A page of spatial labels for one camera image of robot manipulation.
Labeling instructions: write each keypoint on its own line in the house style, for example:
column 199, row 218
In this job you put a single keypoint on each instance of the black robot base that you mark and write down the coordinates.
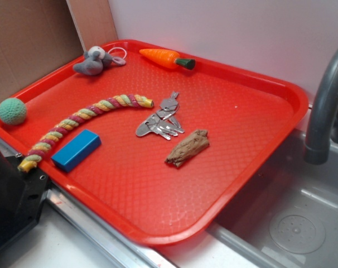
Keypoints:
column 22, row 197

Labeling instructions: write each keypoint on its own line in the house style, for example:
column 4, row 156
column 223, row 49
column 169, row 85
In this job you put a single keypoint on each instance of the red plastic tray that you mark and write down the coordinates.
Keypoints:
column 126, row 181

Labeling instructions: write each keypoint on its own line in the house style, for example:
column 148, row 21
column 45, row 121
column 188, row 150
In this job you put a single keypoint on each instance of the silver bunch of keys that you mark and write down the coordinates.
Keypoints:
column 163, row 121

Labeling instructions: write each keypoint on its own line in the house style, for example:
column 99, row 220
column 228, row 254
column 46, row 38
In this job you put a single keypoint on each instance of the brown wood piece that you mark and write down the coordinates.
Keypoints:
column 189, row 147

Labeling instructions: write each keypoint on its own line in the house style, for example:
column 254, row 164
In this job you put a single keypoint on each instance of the orange plastic carrot toy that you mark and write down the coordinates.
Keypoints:
column 168, row 58

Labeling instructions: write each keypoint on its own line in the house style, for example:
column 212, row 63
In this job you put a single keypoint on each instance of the blue rectangular block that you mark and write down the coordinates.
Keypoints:
column 76, row 150

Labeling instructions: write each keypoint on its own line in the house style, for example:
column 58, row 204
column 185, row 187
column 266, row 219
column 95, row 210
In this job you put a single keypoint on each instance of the gray plush mouse toy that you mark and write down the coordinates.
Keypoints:
column 96, row 59

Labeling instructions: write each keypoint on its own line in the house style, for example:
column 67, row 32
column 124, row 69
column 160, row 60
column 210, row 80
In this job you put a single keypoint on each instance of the gray plastic sink basin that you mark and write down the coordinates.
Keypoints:
column 286, row 215

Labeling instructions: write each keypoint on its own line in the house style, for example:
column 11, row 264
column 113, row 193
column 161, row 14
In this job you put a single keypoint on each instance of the green textured ball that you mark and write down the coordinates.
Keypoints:
column 13, row 111

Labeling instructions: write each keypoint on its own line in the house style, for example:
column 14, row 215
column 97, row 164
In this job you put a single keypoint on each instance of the gray sink faucet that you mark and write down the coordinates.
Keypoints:
column 323, row 122

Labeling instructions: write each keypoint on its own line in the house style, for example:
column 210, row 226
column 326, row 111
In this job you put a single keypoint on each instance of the brown cardboard panel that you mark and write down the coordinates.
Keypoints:
column 37, row 37

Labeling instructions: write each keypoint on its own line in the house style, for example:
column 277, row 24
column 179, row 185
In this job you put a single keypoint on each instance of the multicolour braided rope toy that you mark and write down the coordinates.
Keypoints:
column 45, row 144

